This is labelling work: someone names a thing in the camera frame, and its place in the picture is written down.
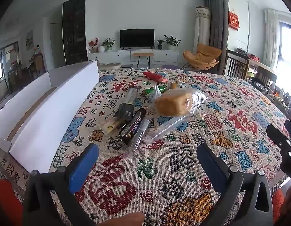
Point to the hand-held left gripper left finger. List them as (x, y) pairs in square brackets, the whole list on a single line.
[(84, 167)]

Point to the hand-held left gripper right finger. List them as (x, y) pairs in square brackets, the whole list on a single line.
[(211, 169)]

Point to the yellow white snack packet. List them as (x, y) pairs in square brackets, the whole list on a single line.
[(110, 126)]

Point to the white cardboard box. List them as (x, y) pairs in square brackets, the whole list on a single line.
[(41, 127)]

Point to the long clear snack packet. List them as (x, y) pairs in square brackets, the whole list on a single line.
[(164, 128)]

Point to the dark brown chocolate bar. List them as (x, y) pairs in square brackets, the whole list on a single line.
[(132, 126)]

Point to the silver snack bar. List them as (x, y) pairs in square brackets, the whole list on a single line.
[(141, 134)]

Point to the black snack packet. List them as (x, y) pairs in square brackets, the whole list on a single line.
[(125, 110)]

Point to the bread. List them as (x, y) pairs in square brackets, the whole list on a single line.
[(173, 103)]

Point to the clear grey snack packet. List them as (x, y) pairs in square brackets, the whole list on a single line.
[(131, 95)]

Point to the green sausage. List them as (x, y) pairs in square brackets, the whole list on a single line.
[(163, 89)]

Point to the white green snack packet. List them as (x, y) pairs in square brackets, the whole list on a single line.
[(153, 95)]

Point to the red snack packet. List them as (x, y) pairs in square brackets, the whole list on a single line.
[(154, 76)]

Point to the person's left hand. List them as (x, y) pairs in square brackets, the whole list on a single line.
[(126, 220)]

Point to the printed woven blanket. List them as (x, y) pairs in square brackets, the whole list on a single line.
[(183, 146)]

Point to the dark wooden chair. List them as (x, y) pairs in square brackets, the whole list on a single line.
[(263, 75), (237, 64)]

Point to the wooden dining table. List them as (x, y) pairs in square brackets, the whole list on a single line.
[(263, 65)]

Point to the red cloth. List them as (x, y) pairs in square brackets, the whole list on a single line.
[(278, 207), (6, 204)]

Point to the bright window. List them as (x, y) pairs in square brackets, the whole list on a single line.
[(287, 56)]

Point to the white curtain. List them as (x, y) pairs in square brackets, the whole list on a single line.
[(271, 37)]

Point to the purple cushion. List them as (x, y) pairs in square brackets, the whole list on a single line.
[(170, 66)]

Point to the orange lounge chair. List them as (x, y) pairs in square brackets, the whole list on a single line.
[(204, 55)]

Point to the wooden side cabinet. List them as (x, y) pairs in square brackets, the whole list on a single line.
[(37, 63)]

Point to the white television cabinet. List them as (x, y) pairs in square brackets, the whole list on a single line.
[(112, 55)]

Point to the white round vase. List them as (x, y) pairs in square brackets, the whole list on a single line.
[(101, 48)]

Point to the red flower plant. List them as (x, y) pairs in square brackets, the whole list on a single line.
[(93, 43)]

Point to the glass balcony door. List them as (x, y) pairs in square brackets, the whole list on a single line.
[(4, 70)]

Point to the green potted plant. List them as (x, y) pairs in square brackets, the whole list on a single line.
[(109, 43)]

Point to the wooden stool with metal legs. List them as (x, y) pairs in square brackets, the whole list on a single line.
[(143, 54)]

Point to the grey curtain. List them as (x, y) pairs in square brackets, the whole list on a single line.
[(216, 18)]

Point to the white standing air conditioner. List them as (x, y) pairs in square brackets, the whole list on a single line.
[(202, 28)]

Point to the large leafy potted plant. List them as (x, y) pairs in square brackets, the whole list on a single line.
[(171, 41)]

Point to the small dark potted plant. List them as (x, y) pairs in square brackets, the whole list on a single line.
[(160, 43)]

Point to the dark tall cabinet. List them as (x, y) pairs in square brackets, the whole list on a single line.
[(74, 30)]

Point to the black television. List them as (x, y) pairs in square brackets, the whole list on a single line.
[(137, 38)]

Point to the red wall hanging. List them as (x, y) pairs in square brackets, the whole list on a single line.
[(234, 21)]

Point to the framed wall picture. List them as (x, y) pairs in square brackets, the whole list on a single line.
[(29, 40)]

